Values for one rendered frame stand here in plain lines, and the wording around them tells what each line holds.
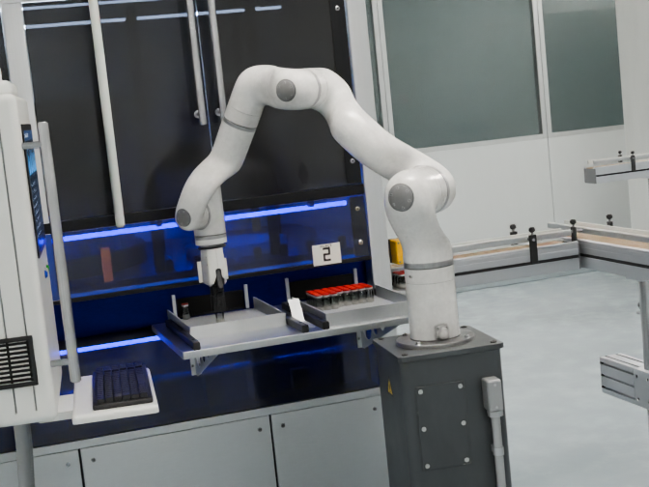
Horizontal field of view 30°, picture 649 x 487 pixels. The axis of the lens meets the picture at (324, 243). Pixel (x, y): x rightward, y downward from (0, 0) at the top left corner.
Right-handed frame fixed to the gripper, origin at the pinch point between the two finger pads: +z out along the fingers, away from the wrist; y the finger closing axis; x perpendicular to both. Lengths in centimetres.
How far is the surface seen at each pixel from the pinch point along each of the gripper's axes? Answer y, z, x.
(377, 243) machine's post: -20, -7, 53
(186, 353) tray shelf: 19.7, 8.2, -13.4
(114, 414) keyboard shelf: 37, 16, -35
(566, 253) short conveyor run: -31, 6, 121
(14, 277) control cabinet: 35, -18, -53
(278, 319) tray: 5.7, 5.9, 14.5
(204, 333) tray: 5.7, 6.6, -5.9
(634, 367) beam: -10, 41, 129
